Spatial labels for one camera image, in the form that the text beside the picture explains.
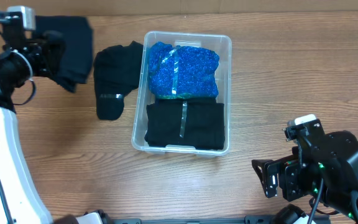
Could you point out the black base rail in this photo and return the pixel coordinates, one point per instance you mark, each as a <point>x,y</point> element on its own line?
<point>286,215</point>

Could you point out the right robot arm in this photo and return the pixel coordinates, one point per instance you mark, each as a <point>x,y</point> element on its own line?
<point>340,174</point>

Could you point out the blue sparkly garment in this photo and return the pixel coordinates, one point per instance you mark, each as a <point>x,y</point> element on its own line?
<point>182,72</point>

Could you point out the black cloth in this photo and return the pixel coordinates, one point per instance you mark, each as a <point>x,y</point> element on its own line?
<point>197,122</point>

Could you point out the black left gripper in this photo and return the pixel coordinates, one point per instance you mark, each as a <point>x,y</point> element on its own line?
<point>41,62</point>

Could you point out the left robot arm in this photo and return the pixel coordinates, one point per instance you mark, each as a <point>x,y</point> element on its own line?
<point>19,200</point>

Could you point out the clear plastic storage bin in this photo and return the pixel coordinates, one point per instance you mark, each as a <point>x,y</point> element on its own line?
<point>222,45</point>

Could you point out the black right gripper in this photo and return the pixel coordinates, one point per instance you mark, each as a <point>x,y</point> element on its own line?
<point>294,167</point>

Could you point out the black sock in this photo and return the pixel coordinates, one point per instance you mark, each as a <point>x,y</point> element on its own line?
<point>116,74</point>
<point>77,60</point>

